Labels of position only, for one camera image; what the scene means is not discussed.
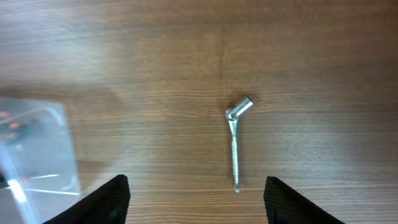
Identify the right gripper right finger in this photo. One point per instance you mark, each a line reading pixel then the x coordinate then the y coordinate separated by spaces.
pixel 284 205

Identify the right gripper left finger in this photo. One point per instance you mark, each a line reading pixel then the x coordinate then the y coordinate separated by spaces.
pixel 106 205

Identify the silver L-shaped socket wrench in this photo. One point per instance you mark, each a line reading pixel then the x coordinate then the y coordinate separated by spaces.
pixel 232 116

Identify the orange black long-nose pliers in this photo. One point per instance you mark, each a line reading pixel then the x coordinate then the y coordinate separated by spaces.
pixel 16 127

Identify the clear plastic container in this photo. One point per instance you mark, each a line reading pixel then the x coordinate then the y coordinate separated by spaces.
pixel 39 177

